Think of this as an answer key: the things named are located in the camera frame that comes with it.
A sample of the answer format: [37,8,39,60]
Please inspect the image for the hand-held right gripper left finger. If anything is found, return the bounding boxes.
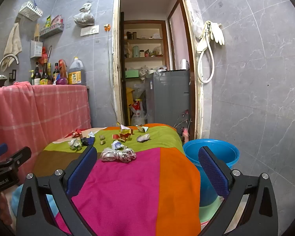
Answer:
[16,146,98,236]

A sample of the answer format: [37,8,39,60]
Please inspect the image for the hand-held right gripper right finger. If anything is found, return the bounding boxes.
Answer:
[198,146,278,236]

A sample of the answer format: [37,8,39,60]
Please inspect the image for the blue plastic basin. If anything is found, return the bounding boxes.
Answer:
[183,139,240,207]

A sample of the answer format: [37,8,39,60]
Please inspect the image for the white printed wrapper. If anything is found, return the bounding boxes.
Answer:
[100,147,137,163]

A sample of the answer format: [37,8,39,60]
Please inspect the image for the light green basin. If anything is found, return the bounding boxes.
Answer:
[199,197,228,223]

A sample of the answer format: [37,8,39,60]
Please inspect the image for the light blue plastic object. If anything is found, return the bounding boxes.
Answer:
[11,184,64,218]

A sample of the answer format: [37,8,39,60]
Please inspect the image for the pink checked cloth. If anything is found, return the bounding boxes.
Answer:
[0,81,92,177]

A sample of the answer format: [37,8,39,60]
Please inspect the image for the red and yellow crushed carton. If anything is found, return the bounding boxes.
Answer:
[112,128,134,142]

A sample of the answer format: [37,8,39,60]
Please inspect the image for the dry twigs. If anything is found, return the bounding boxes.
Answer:
[174,109,192,131]

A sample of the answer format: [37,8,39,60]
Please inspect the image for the multicolour patchwork blanket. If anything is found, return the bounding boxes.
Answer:
[33,123,201,236]

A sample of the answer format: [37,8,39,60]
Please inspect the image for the grey crumpled foil scrap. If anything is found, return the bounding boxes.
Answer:
[137,133,151,143]

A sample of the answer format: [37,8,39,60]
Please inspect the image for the white sack with red print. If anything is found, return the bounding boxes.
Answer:
[130,99,148,126]

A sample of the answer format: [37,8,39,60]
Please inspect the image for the dark sauce bottle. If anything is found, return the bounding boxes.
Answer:
[53,63,61,81]
[31,63,42,86]
[41,59,52,85]

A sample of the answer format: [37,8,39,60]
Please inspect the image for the grey refrigerator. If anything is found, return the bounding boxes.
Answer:
[145,69,190,129]

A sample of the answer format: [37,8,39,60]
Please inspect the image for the yellow plastic stool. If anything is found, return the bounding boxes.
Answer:
[126,87,135,126]

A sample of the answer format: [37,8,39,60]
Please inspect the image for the metal faucet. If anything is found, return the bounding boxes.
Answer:
[0,54,20,77]

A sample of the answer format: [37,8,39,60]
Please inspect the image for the red seasoning packet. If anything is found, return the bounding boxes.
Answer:
[59,59,68,79]

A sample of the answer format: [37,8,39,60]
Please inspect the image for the large oil jug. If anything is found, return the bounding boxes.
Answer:
[68,56,87,85]

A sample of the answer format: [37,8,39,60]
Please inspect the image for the red mesh bag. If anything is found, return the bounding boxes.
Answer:
[38,45,52,65]

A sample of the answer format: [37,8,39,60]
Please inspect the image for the beige hanging towel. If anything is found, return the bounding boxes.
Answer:
[1,23,23,72]

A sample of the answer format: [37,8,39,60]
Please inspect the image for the white utensil holder box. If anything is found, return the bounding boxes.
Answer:
[30,41,43,59]

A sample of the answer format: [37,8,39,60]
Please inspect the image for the green box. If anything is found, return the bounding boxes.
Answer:
[124,69,140,79]

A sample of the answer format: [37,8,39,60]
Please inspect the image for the dark wooden door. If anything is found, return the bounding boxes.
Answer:
[120,12,128,126]

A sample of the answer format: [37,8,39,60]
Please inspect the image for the white rubber gloves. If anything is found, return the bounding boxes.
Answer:
[210,22,226,45]

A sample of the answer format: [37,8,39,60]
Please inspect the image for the hanging clear plastic bag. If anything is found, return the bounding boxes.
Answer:
[73,2,96,28]

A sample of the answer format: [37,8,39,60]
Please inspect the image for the white door frame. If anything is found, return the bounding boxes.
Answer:
[112,0,205,141]

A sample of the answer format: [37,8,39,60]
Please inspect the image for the white shower hose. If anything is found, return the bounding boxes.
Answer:
[196,21,216,84]

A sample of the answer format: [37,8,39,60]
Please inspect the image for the grey wall shelf rack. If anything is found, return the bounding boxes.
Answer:
[39,23,65,39]

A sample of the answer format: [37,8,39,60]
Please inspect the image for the white wall switch plate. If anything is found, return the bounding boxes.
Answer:
[80,25,100,37]

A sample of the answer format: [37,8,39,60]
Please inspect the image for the white plastic wall basket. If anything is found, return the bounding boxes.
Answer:
[18,1,44,21]

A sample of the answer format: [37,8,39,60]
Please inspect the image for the wooden wall shelves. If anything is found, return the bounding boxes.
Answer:
[124,21,167,65]

